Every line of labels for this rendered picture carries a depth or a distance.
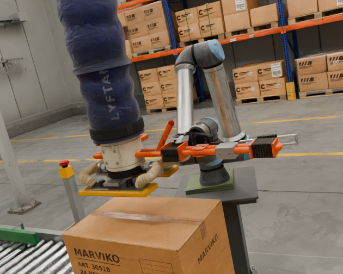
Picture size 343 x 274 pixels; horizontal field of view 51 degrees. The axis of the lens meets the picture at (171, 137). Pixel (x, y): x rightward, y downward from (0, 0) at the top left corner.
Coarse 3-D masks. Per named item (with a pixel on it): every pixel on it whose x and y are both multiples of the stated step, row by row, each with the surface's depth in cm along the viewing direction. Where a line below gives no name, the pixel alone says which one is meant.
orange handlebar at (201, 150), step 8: (144, 136) 172; (200, 144) 136; (208, 144) 134; (240, 144) 127; (248, 144) 126; (280, 144) 119; (96, 152) 159; (136, 152) 145; (144, 152) 143; (152, 152) 141; (184, 152) 134; (192, 152) 132; (200, 152) 130; (208, 152) 129; (240, 152) 123; (248, 152) 122
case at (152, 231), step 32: (96, 224) 160; (128, 224) 153; (160, 224) 147; (192, 224) 142; (224, 224) 160; (96, 256) 150; (128, 256) 140; (160, 256) 131; (192, 256) 134; (224, 256) 158
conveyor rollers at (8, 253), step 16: (0, 240) 259; (0, 256) 237; (16, 256) 237; (32, 256) 228; (48, 256) 227; (64, 256) 218; (0, 272) 217; (16, 272) 216; (32, 272) 207; (48, 272) 205; (64, 272) 203
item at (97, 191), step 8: (96, 184) 153; (128, 184) 141; (152, 184) 141; (80, 192) 150; (88, 192) 148; (96, 192) 145; (104, 192) 143; (112, 192) 141; (120, 192) 139; (128, 192) 138; (136, 192) 136; (144, 192) 134
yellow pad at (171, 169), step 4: (168, 168) 155; (172, 168) 155; (176, 168) 156; (164, 172) 151; (168, 172) 150; (172, 172) 152; (136, 176) 158; (160, 176) 152; (164, 176) 151; (168, 176) 150
